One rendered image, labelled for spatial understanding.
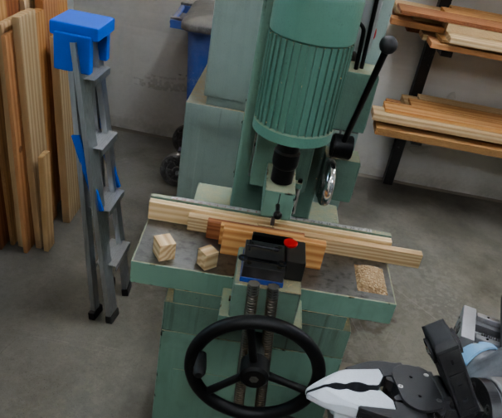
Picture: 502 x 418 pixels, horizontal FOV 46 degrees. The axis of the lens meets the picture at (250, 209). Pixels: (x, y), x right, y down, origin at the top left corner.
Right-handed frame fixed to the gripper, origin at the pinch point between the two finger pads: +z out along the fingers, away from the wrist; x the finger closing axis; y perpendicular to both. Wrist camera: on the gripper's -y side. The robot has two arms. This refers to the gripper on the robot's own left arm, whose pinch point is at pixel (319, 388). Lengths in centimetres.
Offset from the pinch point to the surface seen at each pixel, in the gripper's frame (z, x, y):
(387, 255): -36, 74, 23
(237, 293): 2, 54, 24
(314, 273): -17, 67, 26
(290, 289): -9, 53, 22
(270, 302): -5, 51, 24
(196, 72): 9, 255, 26
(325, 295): -19, 61, 28
